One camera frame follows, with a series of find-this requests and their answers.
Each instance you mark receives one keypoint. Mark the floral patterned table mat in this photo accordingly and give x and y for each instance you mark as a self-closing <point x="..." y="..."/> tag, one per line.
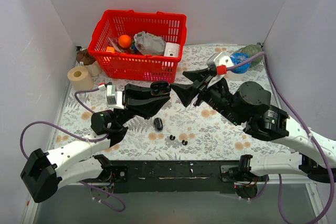
<point x="209" y="135"/>

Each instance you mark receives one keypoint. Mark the blue-lidded white container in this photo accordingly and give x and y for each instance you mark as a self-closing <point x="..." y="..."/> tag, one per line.
<point x="238" y="73"/>

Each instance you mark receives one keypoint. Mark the clear snack packet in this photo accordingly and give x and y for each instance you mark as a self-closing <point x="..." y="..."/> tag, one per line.
<point x="113" y="42"/>

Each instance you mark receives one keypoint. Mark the green avocado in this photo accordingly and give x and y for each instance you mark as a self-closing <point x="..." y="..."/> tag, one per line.
<point x="252" y="50"/>

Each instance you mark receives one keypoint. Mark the glossy black earbud charging case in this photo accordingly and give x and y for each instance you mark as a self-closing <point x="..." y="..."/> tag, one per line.
<point x="160" y="88"/>

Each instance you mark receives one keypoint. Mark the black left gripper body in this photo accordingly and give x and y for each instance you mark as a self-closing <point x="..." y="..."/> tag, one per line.
<point x="126" y="100"/>

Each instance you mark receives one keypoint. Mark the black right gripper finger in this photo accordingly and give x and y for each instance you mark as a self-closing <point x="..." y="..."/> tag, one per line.
<point x="185" y="92"/>
<point x="199" y="78"/>

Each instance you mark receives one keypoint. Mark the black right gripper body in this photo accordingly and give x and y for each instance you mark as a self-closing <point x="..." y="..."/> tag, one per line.
<point x="200" y="91"/>

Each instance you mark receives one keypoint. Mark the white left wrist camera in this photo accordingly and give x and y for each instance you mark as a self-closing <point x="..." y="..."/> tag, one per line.
<point x="113" y="97"/>

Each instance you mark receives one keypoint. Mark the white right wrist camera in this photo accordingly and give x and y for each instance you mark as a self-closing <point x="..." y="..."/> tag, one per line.
<point x="218" y="64"/>

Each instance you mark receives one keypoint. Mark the red plastic shopping basket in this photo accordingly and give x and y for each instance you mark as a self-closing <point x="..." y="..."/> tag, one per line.
<point x="114" y="23"/>

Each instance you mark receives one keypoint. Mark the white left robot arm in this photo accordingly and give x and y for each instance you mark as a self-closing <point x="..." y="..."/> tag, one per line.
<point x="47" y="171"/>

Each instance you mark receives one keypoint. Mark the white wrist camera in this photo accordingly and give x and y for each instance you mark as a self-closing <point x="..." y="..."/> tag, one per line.
<point x="113" y="97"/>
<point x="218" y="64"/>

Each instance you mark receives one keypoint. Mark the white small box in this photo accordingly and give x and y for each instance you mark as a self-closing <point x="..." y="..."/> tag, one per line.
<point x="171" y="50"/>

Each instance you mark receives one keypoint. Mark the orange small box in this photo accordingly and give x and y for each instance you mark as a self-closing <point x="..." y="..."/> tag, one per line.
<point x="110" y="49"/>

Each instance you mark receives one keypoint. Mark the crumpled grey plastic bag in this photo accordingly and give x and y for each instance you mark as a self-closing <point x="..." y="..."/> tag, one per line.
<point x="149" y="44"/>

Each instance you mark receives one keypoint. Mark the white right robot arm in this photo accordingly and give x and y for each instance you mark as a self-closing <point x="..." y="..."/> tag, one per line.
<point x="313" y="156"/>

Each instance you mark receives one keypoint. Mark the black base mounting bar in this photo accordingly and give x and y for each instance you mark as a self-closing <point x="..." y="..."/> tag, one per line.
<point x="180" y="176"/>

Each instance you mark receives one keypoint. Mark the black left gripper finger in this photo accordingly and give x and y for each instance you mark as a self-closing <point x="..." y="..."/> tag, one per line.
<point x="137" y="92"/>
<point x="155" y="104"/>

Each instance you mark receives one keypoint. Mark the orange fruit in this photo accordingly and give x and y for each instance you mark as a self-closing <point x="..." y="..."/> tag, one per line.
<point x="125" y="41"/>

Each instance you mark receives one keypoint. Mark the beige paper roll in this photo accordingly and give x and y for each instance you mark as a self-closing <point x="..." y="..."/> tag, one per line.
<point x="80" y="78"/>

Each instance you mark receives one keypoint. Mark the plastic-wrapped black earbud case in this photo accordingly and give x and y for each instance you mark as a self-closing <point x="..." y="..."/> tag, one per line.
<point x="158" y="124"/>

